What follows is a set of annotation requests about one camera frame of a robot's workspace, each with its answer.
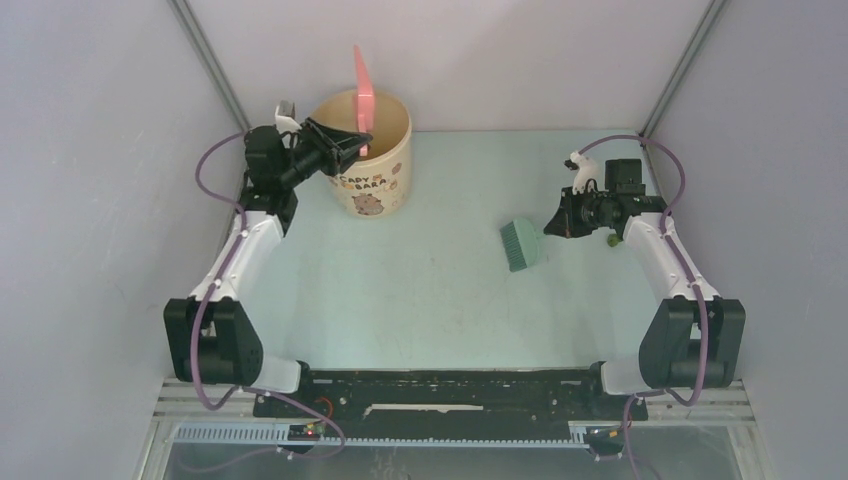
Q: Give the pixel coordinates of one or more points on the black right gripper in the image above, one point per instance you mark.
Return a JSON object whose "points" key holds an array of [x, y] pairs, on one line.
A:
{"points": [[564, 222]]}

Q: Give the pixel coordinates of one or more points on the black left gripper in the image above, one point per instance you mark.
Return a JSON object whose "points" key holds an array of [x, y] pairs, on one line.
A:
{"points": [[338, 150]]}

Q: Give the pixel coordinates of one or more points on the green hand brush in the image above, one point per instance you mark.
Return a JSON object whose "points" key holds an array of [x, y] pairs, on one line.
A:
{"points": [[521, 242]]}

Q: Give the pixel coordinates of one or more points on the green paper scrap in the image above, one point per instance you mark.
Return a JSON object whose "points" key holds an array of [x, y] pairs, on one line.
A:
{"points": [[613, 240]]}

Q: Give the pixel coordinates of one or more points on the pink plastic dustpan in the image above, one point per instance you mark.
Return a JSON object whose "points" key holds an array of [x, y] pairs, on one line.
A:
{"points": [[365, 98]]}

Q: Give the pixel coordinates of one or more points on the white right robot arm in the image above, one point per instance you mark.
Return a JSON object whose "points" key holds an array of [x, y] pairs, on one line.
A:
{"points": [[694, 339]]}

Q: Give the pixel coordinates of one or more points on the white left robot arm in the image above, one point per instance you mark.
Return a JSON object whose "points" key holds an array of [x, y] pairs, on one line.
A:
{"points": [[210, 336]]}

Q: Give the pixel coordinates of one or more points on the beige capybara bucket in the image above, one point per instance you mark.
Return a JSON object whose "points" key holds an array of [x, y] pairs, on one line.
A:
{"points": [[380, 183]]}

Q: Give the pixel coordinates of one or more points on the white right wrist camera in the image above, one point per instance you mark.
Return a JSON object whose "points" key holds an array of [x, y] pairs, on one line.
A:
{"points": [[587, 172]]}

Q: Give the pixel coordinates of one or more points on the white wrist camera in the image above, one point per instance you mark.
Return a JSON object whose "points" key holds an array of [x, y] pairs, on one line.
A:
{"points": [[285, 117], [587, 172]]}

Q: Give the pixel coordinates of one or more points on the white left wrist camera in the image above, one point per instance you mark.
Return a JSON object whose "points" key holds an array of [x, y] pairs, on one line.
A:
{"points": [[285, 117]]}

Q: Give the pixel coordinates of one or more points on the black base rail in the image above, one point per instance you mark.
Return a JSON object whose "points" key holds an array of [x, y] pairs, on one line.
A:
{"points": [[539, 403]]}

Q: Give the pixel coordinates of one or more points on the left aluminium frame post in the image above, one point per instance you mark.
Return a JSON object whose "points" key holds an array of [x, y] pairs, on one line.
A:
{"points": [[199, 41]]}

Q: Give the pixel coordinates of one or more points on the aluminium frame post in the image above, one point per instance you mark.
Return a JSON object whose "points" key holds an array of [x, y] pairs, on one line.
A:
{"points": [[199, 41], [700, 36]]}

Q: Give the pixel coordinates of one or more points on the right aluminium frame post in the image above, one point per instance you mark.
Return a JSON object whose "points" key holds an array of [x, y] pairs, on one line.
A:
{"points": [[700, 36]]}

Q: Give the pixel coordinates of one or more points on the grey cable duct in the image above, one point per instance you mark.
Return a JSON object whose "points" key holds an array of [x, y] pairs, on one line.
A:
{"points": [[277, 434]]}

